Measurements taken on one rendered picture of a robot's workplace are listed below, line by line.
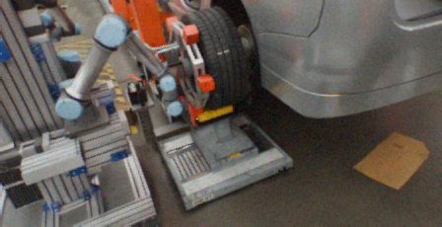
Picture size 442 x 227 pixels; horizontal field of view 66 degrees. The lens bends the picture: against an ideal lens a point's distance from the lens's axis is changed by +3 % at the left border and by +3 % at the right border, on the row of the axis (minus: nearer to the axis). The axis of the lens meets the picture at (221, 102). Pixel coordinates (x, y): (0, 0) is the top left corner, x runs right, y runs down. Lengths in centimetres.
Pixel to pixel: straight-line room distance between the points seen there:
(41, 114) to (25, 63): 29
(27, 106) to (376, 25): 173
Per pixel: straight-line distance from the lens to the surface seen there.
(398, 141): 290
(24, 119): 210
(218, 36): 197
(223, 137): 251
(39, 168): 188
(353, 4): 143
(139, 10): 253
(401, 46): 157
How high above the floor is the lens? 169
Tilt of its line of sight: 29 degrees down
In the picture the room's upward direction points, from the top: 8 degrees counter-clockwise
